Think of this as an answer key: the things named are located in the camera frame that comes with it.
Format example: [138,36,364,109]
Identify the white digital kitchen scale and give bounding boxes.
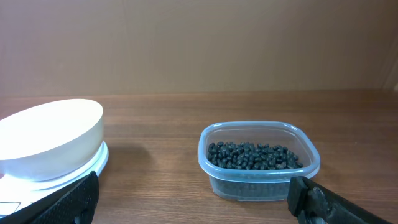
[1,142,109,217]

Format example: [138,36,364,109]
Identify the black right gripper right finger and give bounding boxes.
[287,177,389,224]

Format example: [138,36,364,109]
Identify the white bowl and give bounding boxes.
[1,99,104,182]

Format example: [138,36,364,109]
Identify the clear plastic container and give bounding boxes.
[198,121,320,201]

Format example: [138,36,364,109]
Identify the black beans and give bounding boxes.
[206,141,303,170]

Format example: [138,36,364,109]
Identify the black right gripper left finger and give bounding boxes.
[1,171,100,224]

